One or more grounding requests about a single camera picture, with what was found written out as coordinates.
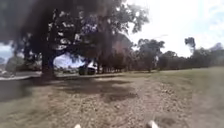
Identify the row of trees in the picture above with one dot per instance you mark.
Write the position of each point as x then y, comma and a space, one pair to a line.
173, 60

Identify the robot's own part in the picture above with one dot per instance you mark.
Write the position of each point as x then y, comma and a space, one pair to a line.
152, 124
77, 126

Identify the large dark tree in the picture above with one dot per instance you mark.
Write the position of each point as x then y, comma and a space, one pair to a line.
50, 40

